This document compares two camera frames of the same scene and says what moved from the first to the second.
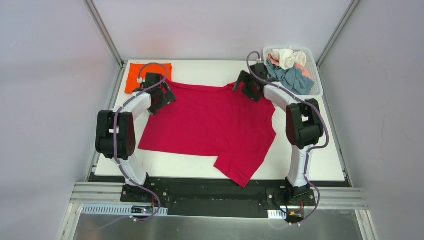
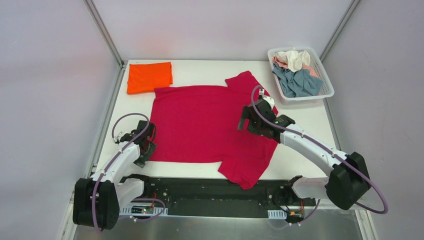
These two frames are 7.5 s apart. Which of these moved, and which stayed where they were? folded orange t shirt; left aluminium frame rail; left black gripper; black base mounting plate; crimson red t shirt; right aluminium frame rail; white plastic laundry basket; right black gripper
Moved: crimson red t shirt; right black gripper; white plastic laundry basket; left black gripper
Stayed: right aluminium frame rail; folded orange t shirt; left aluminium frame rail; black base mounting plate
